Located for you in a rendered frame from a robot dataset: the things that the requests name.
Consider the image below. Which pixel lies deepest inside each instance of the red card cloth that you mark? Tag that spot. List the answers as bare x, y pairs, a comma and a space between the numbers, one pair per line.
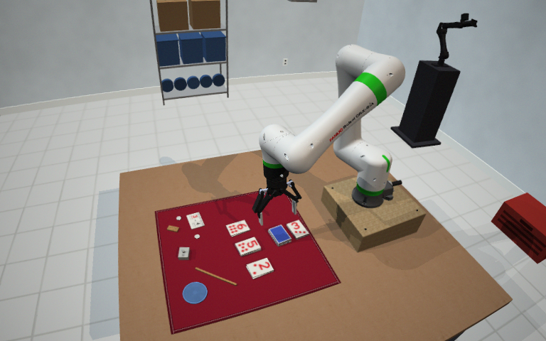
245, 311
298, 265

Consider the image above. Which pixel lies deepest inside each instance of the blue round disc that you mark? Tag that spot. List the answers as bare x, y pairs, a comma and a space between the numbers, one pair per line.
195, 293

